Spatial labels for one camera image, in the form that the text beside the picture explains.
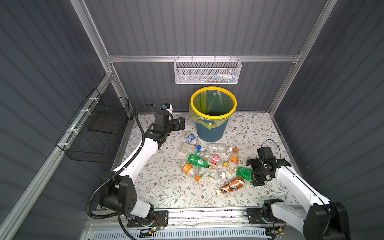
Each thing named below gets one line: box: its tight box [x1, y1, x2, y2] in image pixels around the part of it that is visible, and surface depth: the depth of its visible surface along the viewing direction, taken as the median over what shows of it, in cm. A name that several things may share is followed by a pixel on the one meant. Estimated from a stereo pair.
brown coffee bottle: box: [216, 176, 245, 196], surface depth 81 cm
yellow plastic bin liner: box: [188, 90, 234, 130], surface depth 98 cm
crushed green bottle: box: [236, 166, 253, 182], surface depth 88 cm
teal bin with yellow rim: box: [190, 86, 238, 143], surface depth 96 cm
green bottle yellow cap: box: [187, 154, 213, 169], surface depth 92 cm
